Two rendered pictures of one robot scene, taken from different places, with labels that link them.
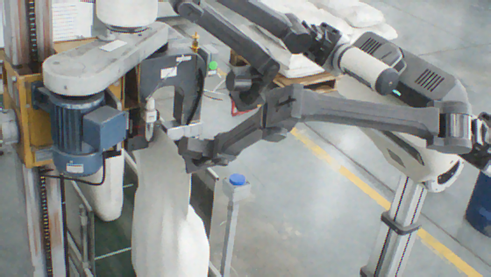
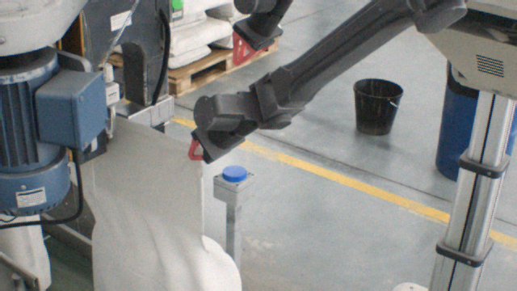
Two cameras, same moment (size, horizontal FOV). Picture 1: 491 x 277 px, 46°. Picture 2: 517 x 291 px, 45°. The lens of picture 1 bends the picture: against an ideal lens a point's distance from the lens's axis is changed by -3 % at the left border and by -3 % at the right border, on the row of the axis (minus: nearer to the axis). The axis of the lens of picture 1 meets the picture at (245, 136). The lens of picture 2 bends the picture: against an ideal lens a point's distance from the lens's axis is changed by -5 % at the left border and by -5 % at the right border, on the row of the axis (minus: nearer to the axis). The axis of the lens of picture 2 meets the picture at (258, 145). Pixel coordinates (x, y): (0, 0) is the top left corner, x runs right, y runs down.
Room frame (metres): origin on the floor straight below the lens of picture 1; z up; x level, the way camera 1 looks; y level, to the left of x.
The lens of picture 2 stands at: (0.46, 0.39, 1.66)
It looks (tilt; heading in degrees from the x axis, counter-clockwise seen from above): 28 degrees down; 342
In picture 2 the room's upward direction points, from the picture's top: 2 degrees clockwise
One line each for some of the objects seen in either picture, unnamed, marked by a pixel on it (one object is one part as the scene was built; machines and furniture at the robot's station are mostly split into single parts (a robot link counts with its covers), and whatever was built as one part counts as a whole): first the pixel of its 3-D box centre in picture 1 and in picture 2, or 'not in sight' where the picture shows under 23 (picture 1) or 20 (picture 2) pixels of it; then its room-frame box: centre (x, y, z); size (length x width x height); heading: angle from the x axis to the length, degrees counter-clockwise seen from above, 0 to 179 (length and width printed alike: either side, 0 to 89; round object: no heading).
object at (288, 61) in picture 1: (303, 51); (182, 33); (4.55, -0.38, 0.32); 0.66 x 0.43 x 0.15; 129
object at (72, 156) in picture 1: (78, 131); (18, 132); (1.41, 0.48, 1.21); 0.15 x 0.15 x 0.25
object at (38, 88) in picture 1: (55, 99); not in sight; (1.46, 0.56, 1.27); 0.12 x 0.09 x 0.09; 127
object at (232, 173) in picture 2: (237, 180); (234, 175); (1.81, 0.01, 0.84); 0.06 x 0.06 x 0.02
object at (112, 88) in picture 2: (149, 118); (107, 100); (1.65, 0.32, 1.14); 0.05 x 0.04 x 0.16; 127
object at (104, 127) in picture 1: (104, 131); (73, 115); (1.37, 0.39, 1.25); 0.10 x 0.08 x 0.12; 152
